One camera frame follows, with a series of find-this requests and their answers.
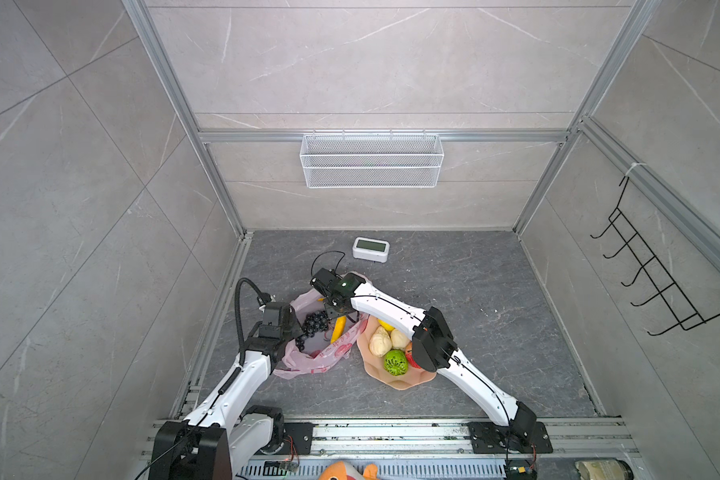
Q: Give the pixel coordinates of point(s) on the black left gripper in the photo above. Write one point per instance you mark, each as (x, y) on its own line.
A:
(294, 325)

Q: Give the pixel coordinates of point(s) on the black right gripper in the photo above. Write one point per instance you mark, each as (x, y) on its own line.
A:
(329, 311)

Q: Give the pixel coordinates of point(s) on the black fake grapes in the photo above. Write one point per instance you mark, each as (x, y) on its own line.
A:
(314, 332)

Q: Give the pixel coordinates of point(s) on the yellow fake banana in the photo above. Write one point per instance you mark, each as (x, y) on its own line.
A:
(338, 330)

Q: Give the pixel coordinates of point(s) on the pink plastic shopping bag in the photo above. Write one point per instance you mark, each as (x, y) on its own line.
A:
(296, 363)

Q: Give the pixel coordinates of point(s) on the beige fake fruit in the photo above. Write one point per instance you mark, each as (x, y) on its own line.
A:
(380, 342)

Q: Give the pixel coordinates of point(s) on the pink wavy plate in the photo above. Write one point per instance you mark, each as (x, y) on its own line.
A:
(374, 365)

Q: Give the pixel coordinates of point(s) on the red fake fruit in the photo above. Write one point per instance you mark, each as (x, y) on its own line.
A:
(408, 352)

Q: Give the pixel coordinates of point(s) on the green fake apple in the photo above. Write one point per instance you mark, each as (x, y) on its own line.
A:
(395, 362)

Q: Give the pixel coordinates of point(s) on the yellow fake lemon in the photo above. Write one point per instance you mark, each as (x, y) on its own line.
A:
(386, 326)

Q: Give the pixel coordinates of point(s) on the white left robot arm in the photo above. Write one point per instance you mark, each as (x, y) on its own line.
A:
(223, 432)

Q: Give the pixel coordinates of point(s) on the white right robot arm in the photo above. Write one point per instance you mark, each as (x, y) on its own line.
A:
(434, 349)

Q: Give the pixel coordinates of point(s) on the white digital clock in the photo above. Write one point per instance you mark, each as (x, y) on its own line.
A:
(370, 249)

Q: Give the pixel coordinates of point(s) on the orange plush toy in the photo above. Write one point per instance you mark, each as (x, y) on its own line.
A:
(343, 470)

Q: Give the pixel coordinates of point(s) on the white wire mesh basket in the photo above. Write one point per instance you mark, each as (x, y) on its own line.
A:
(378, 160)

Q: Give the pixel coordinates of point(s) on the black wire hook rack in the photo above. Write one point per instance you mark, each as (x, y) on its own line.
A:
(663, 286)

